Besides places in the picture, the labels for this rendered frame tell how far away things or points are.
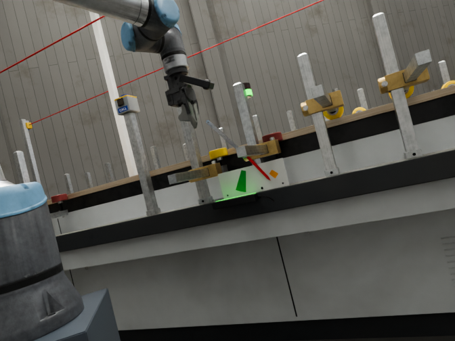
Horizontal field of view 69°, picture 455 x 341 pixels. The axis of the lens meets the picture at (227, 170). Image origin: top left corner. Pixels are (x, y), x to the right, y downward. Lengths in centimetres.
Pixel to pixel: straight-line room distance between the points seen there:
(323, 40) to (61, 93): 460
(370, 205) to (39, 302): 96
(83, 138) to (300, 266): 456
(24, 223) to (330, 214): 91
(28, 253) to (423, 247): 126
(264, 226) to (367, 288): 50
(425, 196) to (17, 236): 109
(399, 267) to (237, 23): 539
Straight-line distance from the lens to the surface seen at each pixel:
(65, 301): 71
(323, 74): 654
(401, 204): 120
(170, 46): 123
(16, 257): 68
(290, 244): 147
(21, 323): 69
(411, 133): 117
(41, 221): 71
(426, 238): 144
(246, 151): 97
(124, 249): 161
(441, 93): 140
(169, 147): 545
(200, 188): 131
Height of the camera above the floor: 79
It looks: 1 degrees up
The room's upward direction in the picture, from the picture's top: 14 degrees counter-clockwise
